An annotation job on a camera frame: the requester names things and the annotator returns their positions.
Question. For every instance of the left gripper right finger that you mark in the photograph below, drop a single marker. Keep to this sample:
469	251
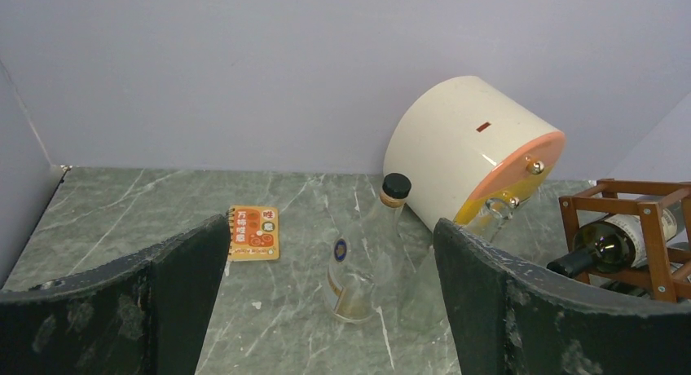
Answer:
510	316

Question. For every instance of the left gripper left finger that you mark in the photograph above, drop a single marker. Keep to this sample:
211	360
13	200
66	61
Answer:
143	313

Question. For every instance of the clear glass bottle black cap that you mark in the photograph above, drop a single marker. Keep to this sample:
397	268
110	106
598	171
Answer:
365	268

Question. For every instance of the dark bottle white label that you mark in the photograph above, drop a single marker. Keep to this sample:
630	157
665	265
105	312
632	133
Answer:
626	289

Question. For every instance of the dark green wine bottle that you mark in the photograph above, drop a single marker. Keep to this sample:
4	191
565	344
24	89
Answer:
609	245

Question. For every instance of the brown wooden wine rack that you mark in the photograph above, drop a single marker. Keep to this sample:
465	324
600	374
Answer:
664	211

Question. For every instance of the orange card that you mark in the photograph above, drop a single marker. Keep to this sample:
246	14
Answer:
254	233

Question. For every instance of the cream round drawer cabinet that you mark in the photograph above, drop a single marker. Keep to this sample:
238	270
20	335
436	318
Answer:
463	142

